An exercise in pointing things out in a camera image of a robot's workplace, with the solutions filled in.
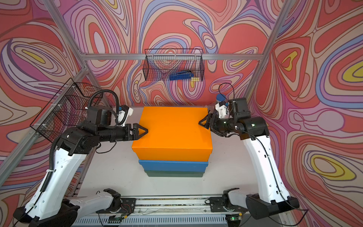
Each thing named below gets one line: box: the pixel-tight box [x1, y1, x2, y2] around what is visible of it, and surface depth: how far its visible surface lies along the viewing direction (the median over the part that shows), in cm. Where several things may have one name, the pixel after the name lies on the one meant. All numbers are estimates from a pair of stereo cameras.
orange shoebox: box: [131, 106, 213, 162], surface depth 62 cm
